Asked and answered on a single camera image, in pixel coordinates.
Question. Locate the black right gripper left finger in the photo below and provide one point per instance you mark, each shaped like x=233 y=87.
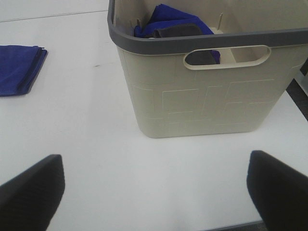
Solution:
x=29 y=201

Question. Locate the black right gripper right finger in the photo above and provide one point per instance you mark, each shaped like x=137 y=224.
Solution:
x=279 y=193

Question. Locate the beige basket with grey rim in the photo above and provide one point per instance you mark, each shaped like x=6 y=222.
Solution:
x=225 y=82

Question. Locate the folded blue towel on table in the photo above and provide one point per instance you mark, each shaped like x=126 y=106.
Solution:
x=19 y=67

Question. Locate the grey towel in basket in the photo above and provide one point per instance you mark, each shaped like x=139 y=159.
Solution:
x=178 y=32

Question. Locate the blue towel in basket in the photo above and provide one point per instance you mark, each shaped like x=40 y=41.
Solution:
x=165 y=16

